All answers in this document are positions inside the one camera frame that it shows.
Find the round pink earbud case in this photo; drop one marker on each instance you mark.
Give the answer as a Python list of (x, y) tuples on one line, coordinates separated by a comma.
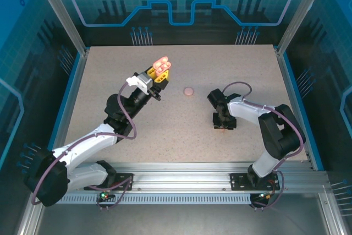
[(188, 92)]

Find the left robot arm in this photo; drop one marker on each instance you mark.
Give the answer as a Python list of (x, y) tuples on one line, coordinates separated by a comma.
[(44, 180)]

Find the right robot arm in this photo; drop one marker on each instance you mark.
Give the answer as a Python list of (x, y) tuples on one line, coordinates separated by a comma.
[(283, 136)]

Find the power connector with LEDs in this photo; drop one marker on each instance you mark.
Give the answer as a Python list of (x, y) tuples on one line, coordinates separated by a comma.
[(264, 196), (104, 196)]

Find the blue edged aluminium side rail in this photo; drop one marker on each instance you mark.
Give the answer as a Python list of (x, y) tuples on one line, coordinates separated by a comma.
[(73, 94), (292, 94)]

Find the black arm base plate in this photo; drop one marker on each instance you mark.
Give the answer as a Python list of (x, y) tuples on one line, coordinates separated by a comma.
[(121, 175), (237, 184)]

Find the aluminium front rail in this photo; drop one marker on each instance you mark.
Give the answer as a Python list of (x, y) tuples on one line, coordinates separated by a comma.
[(178, 174)]

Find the aluminium frame post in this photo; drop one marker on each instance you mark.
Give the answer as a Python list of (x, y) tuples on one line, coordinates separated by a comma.
[(299, 15), (62, 12)]

